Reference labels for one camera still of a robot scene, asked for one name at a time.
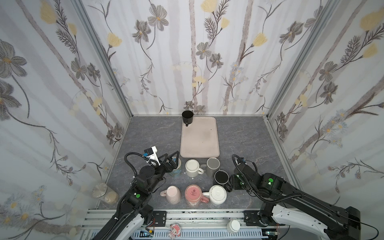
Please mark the cream white mug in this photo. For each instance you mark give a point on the cream white mug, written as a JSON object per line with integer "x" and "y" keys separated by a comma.
{"x": 193, "y": 168}

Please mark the dark pink mug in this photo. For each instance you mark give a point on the dark pink mug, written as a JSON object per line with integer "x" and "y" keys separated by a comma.
{"x": 194, "y": 196}

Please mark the blue butterfly mug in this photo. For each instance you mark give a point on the blue butterfly mug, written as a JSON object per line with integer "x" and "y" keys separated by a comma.
{"x": 177, "y": 171}

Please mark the pink toy figure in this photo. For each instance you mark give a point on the pink toy figure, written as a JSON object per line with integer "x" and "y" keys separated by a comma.
{"x": 175, "y": 231}

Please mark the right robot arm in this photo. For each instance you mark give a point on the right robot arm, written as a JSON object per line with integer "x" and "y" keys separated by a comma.
{"x": 284, "y": 204}

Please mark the white round knob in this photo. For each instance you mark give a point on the white round knob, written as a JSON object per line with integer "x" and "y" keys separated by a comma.
{"x": 233, "y": 226}

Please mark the white ribbed mug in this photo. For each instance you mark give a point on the white ribbed mug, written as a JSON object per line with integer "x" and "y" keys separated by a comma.
{"x": 217, "y": 195}

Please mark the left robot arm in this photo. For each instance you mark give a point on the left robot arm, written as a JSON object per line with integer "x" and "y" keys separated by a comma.
{"x": 133, "y": 209}

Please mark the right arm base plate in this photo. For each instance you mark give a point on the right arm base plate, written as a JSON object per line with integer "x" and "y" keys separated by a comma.
{"x": 252, "y": 218}

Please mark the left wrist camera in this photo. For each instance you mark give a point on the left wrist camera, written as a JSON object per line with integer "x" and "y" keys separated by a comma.
{"x": 151, "y": 157}

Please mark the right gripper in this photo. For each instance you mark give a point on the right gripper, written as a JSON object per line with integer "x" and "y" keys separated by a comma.
{"x": 237, "y": 179}

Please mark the grey ceramic mug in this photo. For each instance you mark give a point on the grey ceramic mug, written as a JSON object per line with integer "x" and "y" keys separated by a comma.
{"x": 211, "y": 167}

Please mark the black and white mug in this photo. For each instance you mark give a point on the black and white mug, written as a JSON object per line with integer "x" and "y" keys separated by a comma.
{"x": 187, "y": 117}

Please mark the light pink mug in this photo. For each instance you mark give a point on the light pink mug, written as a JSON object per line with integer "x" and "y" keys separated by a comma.
{"x": 172, "y": 194}

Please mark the beige rectangular tray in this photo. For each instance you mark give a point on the beige rectangular tray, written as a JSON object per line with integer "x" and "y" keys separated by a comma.
{"x": 200, "y": 139}

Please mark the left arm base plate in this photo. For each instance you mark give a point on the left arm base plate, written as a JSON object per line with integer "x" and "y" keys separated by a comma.
{"x": 160, "y": 218}

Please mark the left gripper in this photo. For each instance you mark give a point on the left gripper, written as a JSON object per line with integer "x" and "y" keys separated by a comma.
{"x": 171, "y": 165}

